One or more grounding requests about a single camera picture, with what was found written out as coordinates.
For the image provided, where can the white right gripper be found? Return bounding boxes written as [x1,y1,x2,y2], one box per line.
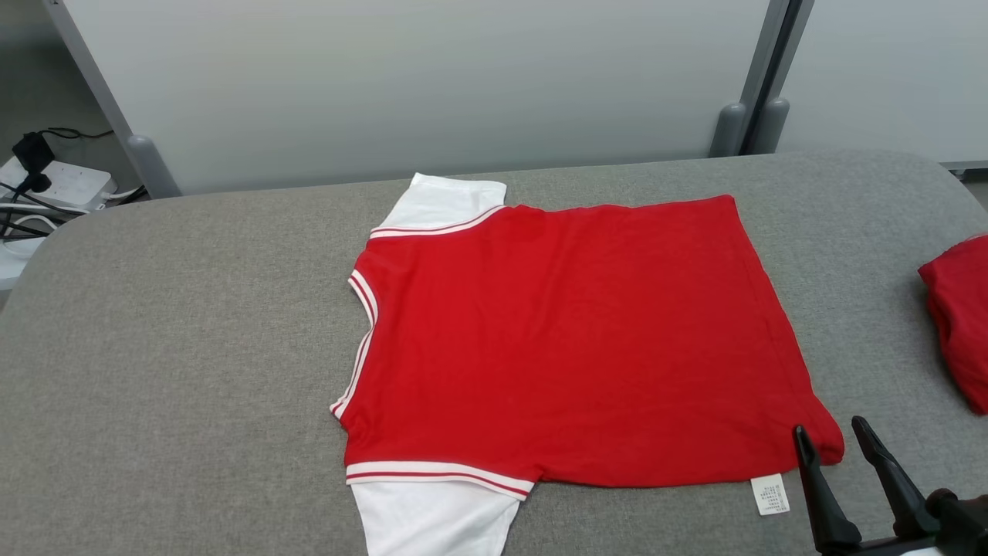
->
[793,415,946,556]

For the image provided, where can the red shorts white trim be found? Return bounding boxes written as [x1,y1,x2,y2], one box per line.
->
[917,234,988,416]

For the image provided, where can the red shirt white sleeves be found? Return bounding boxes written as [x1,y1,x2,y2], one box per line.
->
[330,171,846,556]

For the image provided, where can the narrow pale partition panel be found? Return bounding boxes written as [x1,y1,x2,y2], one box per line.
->
[776,0,988,164]

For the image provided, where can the wide pale partition panel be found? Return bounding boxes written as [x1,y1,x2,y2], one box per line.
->
[62,0,773,195]

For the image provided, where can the white power strip with adapter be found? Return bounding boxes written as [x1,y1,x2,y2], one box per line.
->
[0,157,118,211]

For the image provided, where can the plain white power strip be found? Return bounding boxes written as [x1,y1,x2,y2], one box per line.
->
[0,236,47,290]

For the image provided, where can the black plug adapter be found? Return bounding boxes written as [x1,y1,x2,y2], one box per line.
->
[12,131,56,194]

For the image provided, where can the grey partition post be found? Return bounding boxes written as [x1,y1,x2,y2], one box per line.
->
[42,0,182,199]
[710,0,792,159]
[747,0,815,155]

